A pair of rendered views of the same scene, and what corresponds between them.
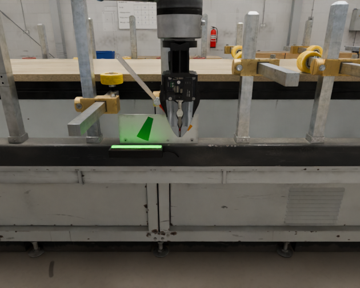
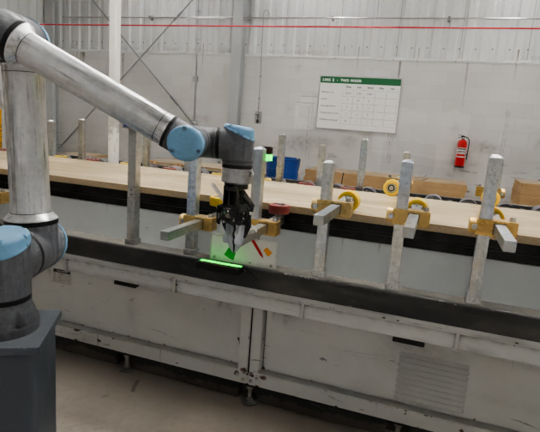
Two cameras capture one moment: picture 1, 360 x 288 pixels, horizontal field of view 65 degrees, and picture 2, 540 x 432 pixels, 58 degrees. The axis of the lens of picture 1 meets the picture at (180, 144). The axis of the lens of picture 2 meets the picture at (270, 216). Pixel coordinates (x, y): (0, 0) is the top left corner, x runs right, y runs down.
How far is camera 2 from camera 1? 0.92 m
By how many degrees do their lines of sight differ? 21
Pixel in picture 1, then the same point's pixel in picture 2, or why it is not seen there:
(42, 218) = (139, 330)
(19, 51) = not seen: hidden behind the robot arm
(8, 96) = (132, 205)
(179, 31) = (230, 178)
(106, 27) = (297, 123)
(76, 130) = (165, 236)
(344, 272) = not seen: outside the picture
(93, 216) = (186, 339)
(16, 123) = (134, 228)
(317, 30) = not seen: outside the picture
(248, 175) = (326, 313)
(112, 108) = (207, 226)
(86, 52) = (194, 178)
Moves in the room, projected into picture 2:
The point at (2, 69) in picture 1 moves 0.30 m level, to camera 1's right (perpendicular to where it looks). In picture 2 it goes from (133, 184) to (202, 193)
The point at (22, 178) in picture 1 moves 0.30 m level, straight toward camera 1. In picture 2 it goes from (128, 277) to (123, 304)
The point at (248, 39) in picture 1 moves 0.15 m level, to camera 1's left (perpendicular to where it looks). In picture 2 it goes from (324, 183) to (281, 178)
